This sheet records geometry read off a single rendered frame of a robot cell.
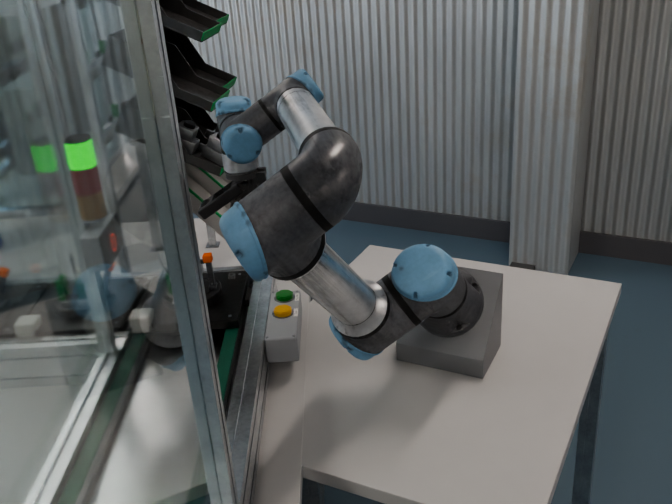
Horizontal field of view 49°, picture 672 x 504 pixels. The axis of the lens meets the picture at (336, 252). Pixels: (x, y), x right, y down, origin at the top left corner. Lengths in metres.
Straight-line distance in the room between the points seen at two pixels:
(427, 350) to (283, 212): 0.64
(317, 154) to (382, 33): 3.08
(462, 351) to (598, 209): 2.56
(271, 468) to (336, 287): 0.36
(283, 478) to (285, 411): 0.19
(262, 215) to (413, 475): 0.56
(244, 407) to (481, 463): 0.44
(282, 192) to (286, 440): 0.56
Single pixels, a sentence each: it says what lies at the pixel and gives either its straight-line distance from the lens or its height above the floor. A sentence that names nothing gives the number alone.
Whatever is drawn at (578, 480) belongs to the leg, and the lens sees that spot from 2.31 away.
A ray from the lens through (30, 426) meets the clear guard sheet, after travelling 0.42.
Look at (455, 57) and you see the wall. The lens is 4.01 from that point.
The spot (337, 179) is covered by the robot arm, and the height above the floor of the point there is 1.42.
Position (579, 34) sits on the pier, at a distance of 3.54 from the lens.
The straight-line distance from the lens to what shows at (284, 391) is 1.58.
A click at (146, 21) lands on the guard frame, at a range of 0.69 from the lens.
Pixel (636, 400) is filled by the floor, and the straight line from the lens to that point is 3.07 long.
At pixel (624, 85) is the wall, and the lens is 3.86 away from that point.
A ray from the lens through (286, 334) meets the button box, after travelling 1.57.
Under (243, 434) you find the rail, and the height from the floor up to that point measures 0.96.
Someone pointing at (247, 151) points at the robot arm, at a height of 1.36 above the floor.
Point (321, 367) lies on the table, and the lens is 1.64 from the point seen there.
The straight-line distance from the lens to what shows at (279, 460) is 1.41.
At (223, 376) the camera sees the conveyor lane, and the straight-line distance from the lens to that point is 1.50.
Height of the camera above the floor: 1.78
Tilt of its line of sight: 25 degrees down
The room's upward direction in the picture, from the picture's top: 4 degrees counter-clockwise
